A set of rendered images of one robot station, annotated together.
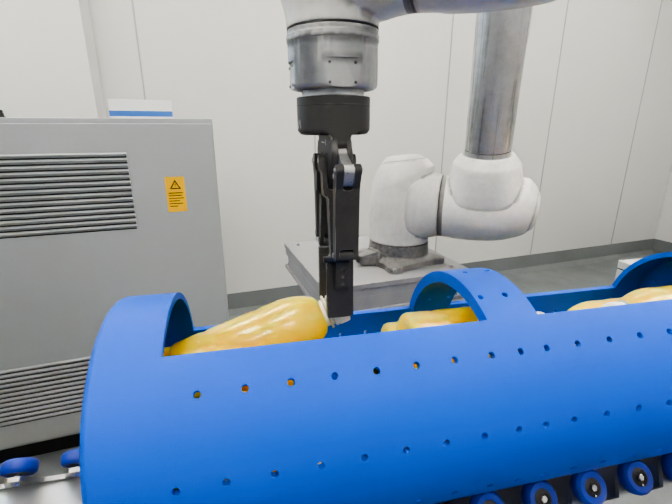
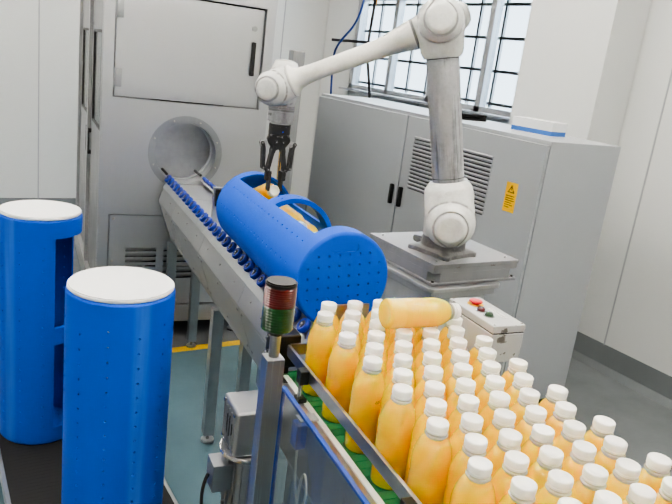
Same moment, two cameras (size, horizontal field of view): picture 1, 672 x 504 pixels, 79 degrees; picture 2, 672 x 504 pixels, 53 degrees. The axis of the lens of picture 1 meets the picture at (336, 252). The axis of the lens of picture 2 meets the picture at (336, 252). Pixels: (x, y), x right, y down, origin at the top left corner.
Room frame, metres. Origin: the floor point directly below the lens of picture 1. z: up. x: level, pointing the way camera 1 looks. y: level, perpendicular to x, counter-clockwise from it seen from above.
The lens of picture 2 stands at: (0.15, -2.36, 1.68)
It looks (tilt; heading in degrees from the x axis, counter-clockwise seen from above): 16 degrees down; 77
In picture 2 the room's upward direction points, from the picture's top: 7 degrees clockwise
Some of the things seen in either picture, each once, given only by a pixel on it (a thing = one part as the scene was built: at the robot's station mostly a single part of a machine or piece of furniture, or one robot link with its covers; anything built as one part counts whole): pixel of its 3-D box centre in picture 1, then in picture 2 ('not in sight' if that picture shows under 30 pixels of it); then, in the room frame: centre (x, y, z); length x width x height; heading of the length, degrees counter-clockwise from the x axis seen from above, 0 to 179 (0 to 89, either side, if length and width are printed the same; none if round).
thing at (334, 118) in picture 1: (333, 141); (278, 136); (0.44, 0.00, 1.40); 0.08 x 0.07 x 0.09; 13
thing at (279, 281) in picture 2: not in sight; (277, 318); (0.34, -1.13, 1.18); 0.06 x 0.06 x 0.16
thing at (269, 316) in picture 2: not in sight; (277, 316); (0.34, -1.13, 1.18); 0.06 x 0.06 x 0.05
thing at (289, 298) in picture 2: not in sight; (280, 294); (0.34, -1.13, 1.23); 0.06 x 0.06 x 0.04
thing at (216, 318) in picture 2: not in sight; (212, 376); (0.30, 0.33, 0.31); 0.06 x 0.06 x 0.63; 13
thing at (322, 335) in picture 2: not in sight; (320, 355); (0.49, -0.89, 0.99); 0.07 x 0.07 x 0.19
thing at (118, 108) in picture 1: (140, 109); (538, 127); (1.85, 0.84, 1.48); 0.24 x 0.12 x 0.08; 118
